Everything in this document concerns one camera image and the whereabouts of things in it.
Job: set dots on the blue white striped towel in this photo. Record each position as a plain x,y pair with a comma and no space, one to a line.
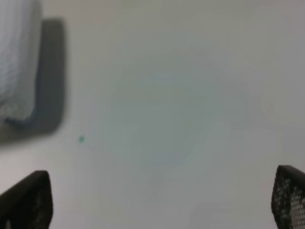
20,41

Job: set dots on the green dot sticker right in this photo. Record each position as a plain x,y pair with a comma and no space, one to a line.
81,139

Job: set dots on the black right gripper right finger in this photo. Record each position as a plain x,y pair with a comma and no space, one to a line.
288,198

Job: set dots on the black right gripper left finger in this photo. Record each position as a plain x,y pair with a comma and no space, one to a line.
27,204

